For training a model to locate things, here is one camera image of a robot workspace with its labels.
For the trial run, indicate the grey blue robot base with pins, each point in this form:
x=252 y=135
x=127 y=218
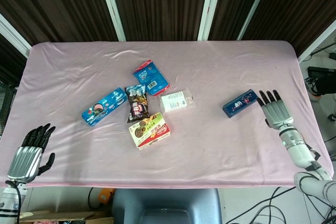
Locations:
x=165 y=203

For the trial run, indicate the pink tablecloth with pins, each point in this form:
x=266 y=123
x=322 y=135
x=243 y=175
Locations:
x=210 y=150

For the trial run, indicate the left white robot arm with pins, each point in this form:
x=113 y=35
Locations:
x=8 y=200

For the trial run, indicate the brown cardboard box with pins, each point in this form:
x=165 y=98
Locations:
x=52 y=217

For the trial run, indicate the blue red snack bag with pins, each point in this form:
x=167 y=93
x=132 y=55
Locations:
x=151 y=78

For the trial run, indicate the long blue cookie pack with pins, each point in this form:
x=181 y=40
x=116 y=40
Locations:
x=103 y=107

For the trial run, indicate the white partition frame post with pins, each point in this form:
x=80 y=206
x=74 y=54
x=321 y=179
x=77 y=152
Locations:
x=316 y=40
x=254 y=9
x=13 y=36
x=113 y=9
x=210 y=9

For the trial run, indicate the blue glasses case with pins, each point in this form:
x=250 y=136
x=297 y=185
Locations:
x=239 y=104

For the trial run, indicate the orange object under table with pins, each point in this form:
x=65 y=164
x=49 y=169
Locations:
x=106 y=196

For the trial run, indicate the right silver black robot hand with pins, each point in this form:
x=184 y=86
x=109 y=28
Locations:
x=278 y=113

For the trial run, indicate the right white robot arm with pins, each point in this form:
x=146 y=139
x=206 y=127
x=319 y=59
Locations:
x=299 y=153

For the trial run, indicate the white tissue pack in plastic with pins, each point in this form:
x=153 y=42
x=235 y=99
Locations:
x=173 y=102

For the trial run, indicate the black snack bag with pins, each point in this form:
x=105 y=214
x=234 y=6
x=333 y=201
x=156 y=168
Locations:
x=137 y=106

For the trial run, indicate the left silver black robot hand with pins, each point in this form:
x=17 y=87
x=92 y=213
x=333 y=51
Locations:
x=25 y=161

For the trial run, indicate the green white biscuit box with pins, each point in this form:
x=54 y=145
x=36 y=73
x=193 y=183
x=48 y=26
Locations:
x=148 y=132

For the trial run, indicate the white orange sneaker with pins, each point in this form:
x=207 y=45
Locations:
x=312 y=90

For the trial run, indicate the black flat floor device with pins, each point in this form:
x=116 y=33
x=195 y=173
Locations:
x=320 y=71

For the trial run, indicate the black rounded object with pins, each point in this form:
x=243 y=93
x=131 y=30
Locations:
x=326 y=85

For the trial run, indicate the dark slatted partition panel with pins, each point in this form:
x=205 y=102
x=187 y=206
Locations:
x=233 y=6
x=296 y=3
x=52 y=3
x=162 y=3

